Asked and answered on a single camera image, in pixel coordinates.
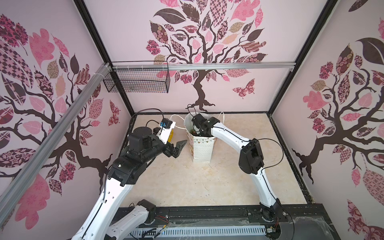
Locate aluminium rail left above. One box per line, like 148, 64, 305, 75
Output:
1, 63, 111, 224

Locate aluminium rail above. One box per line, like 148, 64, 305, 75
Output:
1, 63, 111, 224
113, 62, 296, 71

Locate white slotted cable duct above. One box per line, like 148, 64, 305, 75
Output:
127, 226, 267, 240

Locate yellow snack bag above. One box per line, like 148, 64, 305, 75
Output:
168, 130, 174, 143

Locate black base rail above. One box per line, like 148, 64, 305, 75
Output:
113, 203, 328, 229

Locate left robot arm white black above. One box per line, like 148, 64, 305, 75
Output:
72, 125, 188, 240

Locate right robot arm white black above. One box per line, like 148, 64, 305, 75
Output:
192, 113, 283, 222

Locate black wire basket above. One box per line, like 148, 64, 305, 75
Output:
103, 60, 171, 94

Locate aluminium rail back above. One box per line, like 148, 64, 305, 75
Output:
113, 62, 296, 71

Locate white patterned paper bag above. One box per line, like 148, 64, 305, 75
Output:
171, 112, 217, 163

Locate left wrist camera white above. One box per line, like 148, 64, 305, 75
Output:
156, 118, 176, 144

